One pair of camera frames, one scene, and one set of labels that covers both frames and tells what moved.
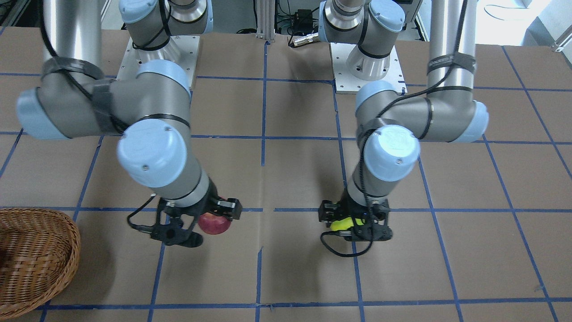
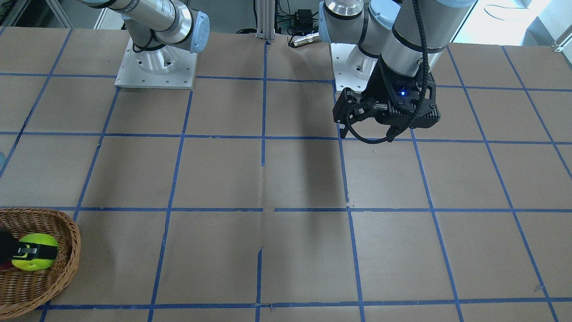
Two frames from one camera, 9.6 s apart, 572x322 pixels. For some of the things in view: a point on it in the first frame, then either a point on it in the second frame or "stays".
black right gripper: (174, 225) → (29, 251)
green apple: (344, 223) → (32, 265)
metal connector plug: (305, 39) stays
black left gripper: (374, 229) → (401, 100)
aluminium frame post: (266, 20) stays
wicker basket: (39, 249) stays
